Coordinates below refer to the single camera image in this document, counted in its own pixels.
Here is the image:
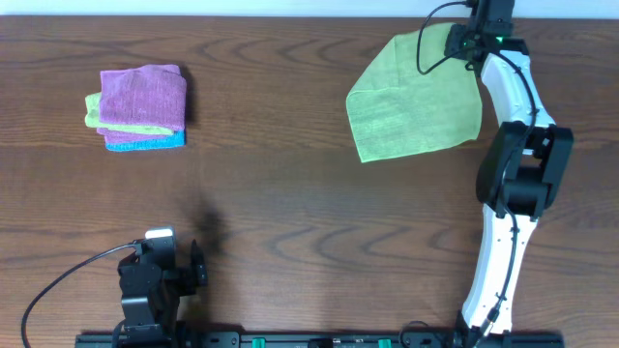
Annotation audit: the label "light green cloth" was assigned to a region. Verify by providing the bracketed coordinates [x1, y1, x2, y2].
[345, 22, 483, 162]

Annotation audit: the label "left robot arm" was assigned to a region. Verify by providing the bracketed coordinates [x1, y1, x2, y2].
[111, 237, 208, 347]

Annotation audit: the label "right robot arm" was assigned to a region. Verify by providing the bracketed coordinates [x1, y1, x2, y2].
[444, 24, 574, 347]

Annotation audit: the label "blue folded cloth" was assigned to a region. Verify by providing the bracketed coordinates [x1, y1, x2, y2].
[105, 131, 186, 153]

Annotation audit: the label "purple folded cloth lower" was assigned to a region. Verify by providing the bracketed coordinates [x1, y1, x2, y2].
[97, 128, 165, 144]

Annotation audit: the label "purple folded cloth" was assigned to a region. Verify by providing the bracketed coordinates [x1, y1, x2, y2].
[100, 65, 188, 131]
[97, 128, 165, 144]

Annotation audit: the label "purple folded cloth top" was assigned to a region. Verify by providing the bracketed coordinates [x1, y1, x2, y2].
[100, 65, 188, 131]

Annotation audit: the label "yellow-green folded cloth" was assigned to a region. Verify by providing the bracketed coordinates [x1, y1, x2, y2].
[84, 93, 174, 135]

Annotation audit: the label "left black cable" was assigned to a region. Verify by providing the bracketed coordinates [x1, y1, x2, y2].
[19, 241, 142, 348]

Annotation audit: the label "black cable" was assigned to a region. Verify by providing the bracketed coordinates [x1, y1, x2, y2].
[415, 0, 541, 339]
[19, 241, 142, 348]

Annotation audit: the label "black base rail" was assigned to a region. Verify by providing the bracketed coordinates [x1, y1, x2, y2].
[74, 329, 566, 348]

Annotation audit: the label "right black cable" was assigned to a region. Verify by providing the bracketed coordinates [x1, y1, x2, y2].
[415, 0, 541, 339]

